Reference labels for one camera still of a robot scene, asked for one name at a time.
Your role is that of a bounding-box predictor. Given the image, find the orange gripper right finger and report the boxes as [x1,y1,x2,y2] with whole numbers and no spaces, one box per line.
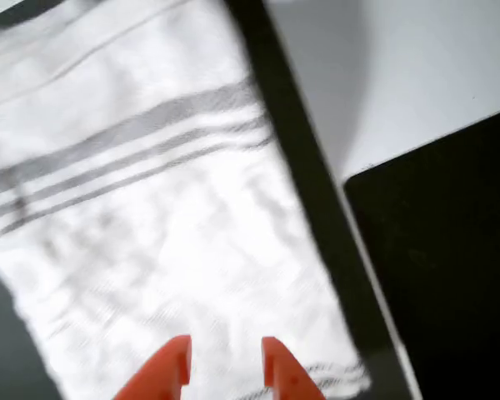
[261,336,328,400]

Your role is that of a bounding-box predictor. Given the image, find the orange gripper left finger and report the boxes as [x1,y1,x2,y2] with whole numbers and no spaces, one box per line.
[114,335,193,400]

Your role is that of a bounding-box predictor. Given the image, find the white striped towel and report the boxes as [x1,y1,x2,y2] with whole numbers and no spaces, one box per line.
[0,0,373,400]

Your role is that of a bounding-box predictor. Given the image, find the black rectangular pad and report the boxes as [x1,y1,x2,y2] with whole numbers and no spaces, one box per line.
[343,103,500,400]

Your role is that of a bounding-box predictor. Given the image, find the black desk mat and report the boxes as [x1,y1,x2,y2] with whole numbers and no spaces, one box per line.
[0,0,424,400]

